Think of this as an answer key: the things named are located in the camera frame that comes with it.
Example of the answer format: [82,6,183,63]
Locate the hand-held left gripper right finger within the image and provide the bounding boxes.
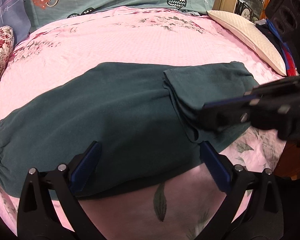
[197,141,284,240]

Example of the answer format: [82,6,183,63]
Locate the dark green pants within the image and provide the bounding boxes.
[0,61,260,202]

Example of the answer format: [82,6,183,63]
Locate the purple plaid pillow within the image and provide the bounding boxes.
[0,0,32,43]

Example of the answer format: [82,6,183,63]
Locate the cream quilted pillow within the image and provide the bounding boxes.
[207,10,287,75]

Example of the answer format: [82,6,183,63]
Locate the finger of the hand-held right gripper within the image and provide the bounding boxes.
[199,101,253,132]
[204,76,300,109]

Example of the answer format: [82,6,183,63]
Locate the pile of dark clothes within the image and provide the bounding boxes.
[255,19,299,77]

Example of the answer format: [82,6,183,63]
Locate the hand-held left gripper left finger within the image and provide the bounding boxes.
[17,141,103,240]

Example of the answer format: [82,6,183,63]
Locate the pink floral bedsheet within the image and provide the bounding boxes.
[0,6,290,240]

